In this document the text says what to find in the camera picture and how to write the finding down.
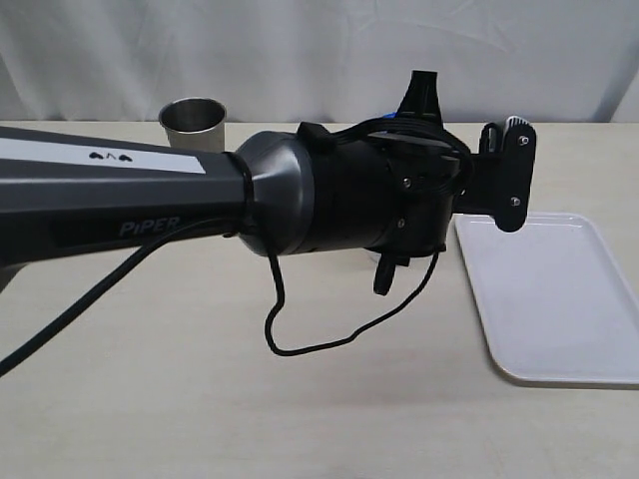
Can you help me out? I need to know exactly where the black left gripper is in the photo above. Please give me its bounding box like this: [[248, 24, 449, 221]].
[[394, 70, 443, 127]]

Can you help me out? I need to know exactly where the stainless steel cup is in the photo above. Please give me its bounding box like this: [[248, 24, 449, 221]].
[[158, 97, 227, 153]]

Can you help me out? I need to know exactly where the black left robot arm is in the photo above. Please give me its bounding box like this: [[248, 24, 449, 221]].
[[1, 71, 470, 293]]

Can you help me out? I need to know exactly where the white plastic tray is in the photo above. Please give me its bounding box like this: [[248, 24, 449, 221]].
[[454, 213, 638, 387]]

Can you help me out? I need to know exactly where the white backdrop curtain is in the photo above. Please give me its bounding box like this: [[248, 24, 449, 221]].
[[1, 1, 638, 123]]

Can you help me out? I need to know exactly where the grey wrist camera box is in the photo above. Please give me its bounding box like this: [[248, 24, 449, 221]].
[[453, 116, 537, 233]]

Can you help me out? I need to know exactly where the black camera cable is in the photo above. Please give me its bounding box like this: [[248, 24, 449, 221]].
[[0, 119, 475, 380]]

